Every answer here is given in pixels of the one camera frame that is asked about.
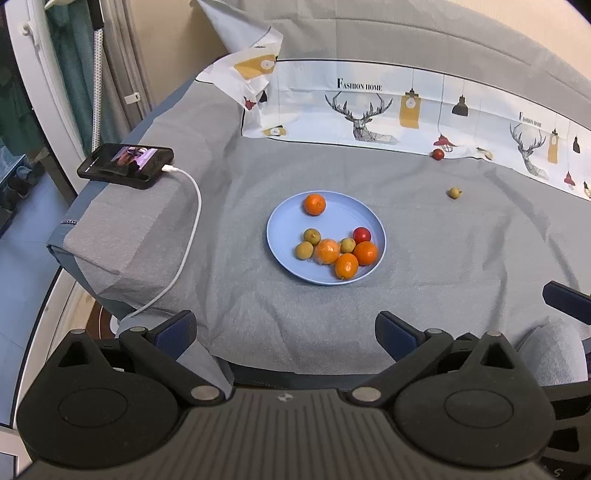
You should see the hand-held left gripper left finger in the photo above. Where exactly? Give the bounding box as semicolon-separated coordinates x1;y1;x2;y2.
44;310;227;407

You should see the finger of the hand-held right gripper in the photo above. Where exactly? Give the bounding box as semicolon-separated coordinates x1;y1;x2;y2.
542;281;591;325

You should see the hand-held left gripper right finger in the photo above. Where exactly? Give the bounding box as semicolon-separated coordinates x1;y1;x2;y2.
375;311;528;407

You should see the orange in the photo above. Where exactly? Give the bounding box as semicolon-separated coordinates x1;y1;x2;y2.
335;253;359;281
303;193;327;217
354;241;379;267
314;238;341;265

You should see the light blue plate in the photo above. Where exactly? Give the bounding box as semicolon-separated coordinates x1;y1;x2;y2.
266;191;387;285

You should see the grey printed bedsheet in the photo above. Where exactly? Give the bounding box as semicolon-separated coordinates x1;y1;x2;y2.
62;0;591;376

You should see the black plastic object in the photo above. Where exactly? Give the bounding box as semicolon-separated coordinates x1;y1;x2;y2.
541;379;591;480

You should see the black smartphone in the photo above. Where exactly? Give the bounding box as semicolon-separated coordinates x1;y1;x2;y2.
76;143;175;190

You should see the teal curtain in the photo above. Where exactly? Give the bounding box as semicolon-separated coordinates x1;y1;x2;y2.
45;0;99;155

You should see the white charging cable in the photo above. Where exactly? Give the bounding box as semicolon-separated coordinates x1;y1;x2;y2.
122;165;203;320

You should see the patterned steamer hose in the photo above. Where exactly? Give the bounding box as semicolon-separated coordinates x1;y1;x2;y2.
89;27;108;154

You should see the white door frame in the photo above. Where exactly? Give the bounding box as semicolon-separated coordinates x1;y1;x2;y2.
4;0;91;197

